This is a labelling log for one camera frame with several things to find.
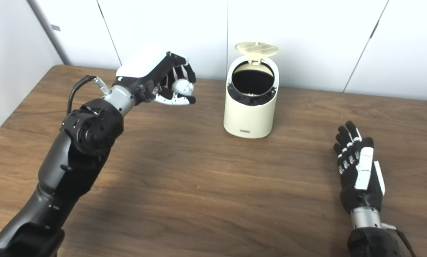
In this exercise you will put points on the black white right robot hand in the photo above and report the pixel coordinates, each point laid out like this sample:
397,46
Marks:
365,194

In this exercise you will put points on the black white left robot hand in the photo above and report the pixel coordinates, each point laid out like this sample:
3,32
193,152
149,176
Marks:
142,66

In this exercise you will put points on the white paper ball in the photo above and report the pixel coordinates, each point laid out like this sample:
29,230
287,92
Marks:
182,86

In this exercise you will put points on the round cream bin lid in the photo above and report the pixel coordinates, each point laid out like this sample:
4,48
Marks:
257,48

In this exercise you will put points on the cream-colored desktop bin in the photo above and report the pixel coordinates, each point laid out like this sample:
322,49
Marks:
249,117

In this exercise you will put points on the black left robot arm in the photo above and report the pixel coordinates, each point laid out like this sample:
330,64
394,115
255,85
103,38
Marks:
74,160

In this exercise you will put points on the small gray wall tag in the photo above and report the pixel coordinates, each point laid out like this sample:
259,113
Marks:
55,27

